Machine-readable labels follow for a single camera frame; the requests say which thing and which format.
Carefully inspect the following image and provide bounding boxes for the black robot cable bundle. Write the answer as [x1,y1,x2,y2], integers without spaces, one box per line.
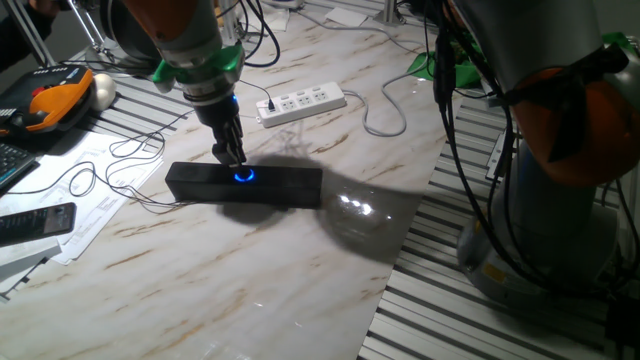
[214,0,531,291]

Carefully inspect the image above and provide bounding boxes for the aluminium frame post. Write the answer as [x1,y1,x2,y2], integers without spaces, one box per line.
[4,0,56,69]
[372,0,407,27]

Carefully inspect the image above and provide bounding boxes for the orange black teach pendant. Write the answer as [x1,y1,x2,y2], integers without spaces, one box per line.
[0,64,96,137]

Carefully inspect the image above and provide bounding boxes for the dark-sleeved forearm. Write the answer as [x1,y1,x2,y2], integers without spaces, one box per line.
[0,3,55,72]

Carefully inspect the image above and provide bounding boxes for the black speaker bar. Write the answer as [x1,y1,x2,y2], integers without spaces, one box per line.
[164,160,324,210]

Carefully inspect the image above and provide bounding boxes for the black filament spool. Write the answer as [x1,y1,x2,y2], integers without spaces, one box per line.
[98,0,161,64]

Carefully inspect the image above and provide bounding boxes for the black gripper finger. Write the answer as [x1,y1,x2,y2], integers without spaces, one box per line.
[211,142,242,167]
[231,125,248,164]

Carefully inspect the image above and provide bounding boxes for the grey power strip cable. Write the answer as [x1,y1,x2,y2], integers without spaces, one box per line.
[294,7,432,139]

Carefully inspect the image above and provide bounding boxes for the black smartphone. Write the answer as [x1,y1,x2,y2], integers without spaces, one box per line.
[0,201,78,248]

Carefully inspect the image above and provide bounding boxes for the bare human hand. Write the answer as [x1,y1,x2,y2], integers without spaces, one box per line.
[28,0,61,16]

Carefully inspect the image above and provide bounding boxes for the grey flat metal bar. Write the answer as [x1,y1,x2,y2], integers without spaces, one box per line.
[0,235,64,284]

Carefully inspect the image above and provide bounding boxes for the black keyboard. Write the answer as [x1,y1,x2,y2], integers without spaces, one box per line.
[0,142,39,194]

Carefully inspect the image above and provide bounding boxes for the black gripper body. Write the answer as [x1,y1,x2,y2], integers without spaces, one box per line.
[193,94,245,149]

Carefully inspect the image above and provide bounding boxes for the white printed paper sheets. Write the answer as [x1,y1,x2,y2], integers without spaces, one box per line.
[0,130,165,296]

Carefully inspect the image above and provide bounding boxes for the thin black speaker cable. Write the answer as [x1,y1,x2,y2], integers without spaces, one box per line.
[7,77,276,217]

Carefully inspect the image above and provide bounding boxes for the white three-socket power strip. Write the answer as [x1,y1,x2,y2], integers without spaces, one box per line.
[255,81,348,129]

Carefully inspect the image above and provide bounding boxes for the white card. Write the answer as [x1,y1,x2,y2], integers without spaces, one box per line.
[324,7,369,29]

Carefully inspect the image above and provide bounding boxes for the white computer mouse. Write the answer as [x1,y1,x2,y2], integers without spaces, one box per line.
[89,73,118,112]

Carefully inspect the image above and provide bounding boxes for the green cloth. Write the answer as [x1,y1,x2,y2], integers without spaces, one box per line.
[407,29,484,89]

